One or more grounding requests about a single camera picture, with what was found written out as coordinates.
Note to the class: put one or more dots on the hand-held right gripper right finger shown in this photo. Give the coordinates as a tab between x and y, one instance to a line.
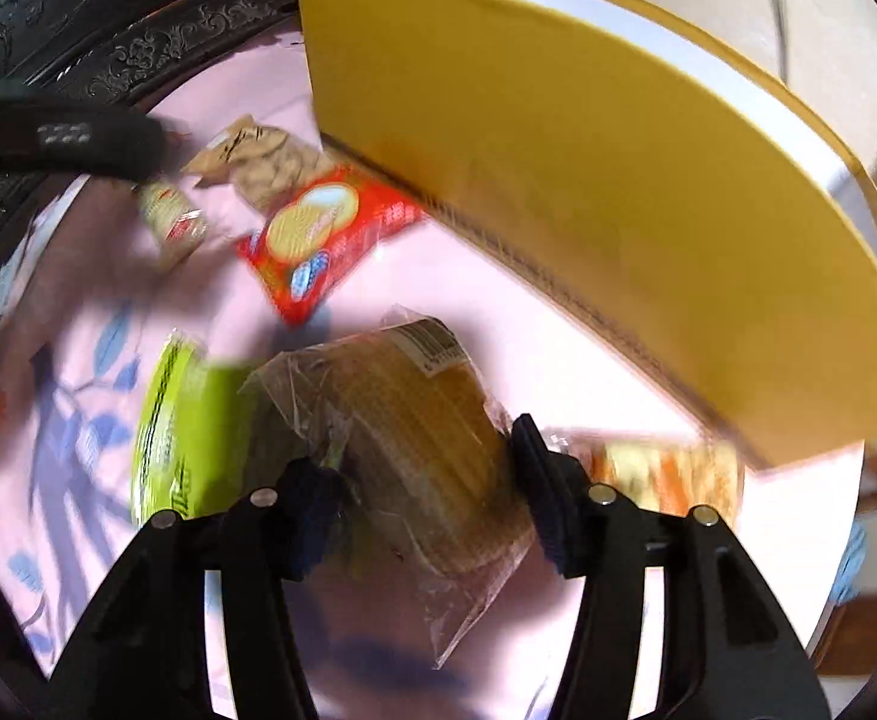
551	499

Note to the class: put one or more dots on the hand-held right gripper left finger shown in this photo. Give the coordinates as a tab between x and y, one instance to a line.
318	521

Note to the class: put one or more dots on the yellow cardboard box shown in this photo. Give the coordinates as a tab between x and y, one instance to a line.
596	202

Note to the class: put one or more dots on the red biscuit packet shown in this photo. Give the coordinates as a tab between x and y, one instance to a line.
326	240

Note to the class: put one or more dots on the orange clear snack packet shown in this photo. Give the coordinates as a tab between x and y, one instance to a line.
663	472

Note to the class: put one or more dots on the dark carved table edge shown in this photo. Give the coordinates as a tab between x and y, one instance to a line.
108	30

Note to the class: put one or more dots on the beige cracker packet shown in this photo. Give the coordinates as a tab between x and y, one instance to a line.
273	165

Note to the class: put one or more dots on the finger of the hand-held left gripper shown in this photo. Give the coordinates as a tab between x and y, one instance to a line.
142	150

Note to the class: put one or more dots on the clear brown cake packet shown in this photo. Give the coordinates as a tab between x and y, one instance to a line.
423	450

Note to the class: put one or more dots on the green snack packet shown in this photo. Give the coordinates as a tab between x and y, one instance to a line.
191	435

